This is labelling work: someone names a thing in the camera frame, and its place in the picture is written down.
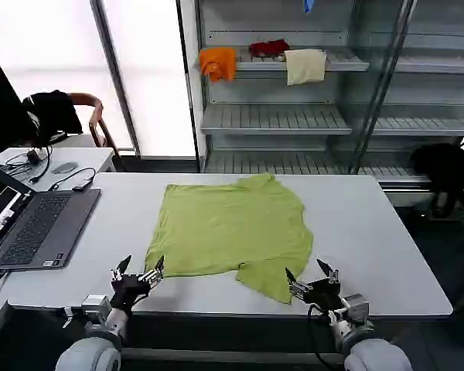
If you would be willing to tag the black jacket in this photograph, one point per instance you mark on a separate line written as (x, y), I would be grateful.
(54, 112)

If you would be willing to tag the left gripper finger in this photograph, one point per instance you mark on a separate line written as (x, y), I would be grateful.
(120, 268)
(152, 277)

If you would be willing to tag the wooden chair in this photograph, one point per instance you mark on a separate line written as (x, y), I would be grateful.
(96, 116)

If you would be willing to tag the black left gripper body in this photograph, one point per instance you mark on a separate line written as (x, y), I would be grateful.
(127, 291)

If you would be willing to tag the grey window post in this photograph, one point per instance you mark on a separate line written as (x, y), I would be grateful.
(114, 77)

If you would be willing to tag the grey laptop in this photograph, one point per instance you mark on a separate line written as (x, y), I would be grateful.
(42, 220)

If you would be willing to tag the black monitor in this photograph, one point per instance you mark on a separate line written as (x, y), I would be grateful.
(0, 116)

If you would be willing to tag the grey metal shelf rack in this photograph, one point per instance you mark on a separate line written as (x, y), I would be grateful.
(274, 116)
(421, 116)

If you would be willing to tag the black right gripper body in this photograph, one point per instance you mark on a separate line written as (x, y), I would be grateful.
(325, 295)

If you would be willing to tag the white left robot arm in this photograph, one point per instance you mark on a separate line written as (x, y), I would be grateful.
(89, 351)

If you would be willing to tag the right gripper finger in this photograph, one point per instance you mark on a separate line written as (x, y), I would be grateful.
(299, 291)
(332, 276)

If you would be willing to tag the white side table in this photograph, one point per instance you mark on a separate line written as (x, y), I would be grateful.
(89, 156)

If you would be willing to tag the green shirt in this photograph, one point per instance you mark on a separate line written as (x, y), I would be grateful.
(224, 224)

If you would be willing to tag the grey oval pad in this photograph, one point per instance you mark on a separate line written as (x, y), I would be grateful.
(64, 167)

